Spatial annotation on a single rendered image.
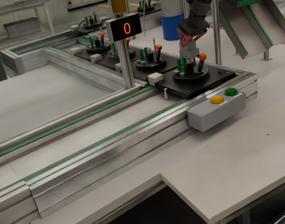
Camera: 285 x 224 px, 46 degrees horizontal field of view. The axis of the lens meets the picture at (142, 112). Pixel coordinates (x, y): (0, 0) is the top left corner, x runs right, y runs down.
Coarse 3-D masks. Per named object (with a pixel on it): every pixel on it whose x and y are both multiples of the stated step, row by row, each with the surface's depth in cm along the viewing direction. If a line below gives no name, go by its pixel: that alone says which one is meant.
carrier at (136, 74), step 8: (144, 48) 152; (152, 56) 149; (160, 56) 153; (168, 56) 158; (136, 64) 149; (144, 64) 146; (152, 64) 145; (160, 64) 145; (168, 64) 148; (176, 64) 146; (136, 72) 146; (144, 72) 144; (152, 72) 142; (160, 72) 141; (144, 80) 138
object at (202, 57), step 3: (198, 54) 124; (201, 54) 121; (204, 54) 122; (198, 57) 123; (201, 57) 121; (204, 57) 121; (201, 60) 122; (201, 63) 123; (198, 66) 125; (201, 66) 124; (198, 69) 125; (201, 69) 126
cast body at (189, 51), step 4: (184, 40) 124; (192, 40) 124; (180, 44) 126; (188, 44) 123; (192, 44) 124; (180, 48) 127; (184, 48) 125; (188, 48) 124; (192, 48) 125; (196, 48) 125; (180, 52) 128; (184, 52) 126; (188, 52) 124; (192, 52) 124; (196, 52) 125; (180, 56) 129; (184, 56) 127; (188, 56) 125; (192, 56) 124
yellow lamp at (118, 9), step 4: (112, 0) 116; (116, 0) 115; (120, 0) 115; (124, 0) 117; (112, 4) 117; (116, 4) 116; (120, 4) 116; (124, 4) 117; (112, 8) 118; (116, 8) 116; (120, 8) 116; (124, 8) 117; (116, 12) 117
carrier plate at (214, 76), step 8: (168, 72) 139; (216, 72) 131; (232, 72) 128; (160, 80) 133; (168, 80) 132; (208, 80) 125; (216, 80) 124; (224, 80) 126; (160, 88) 131; (168, 88) 126; (176, 88) 124; (184, 88) 123; (192, 88) 121; (200, 88) 120; (208, 88) 122; (184, 96) 120; (192, 96) 118
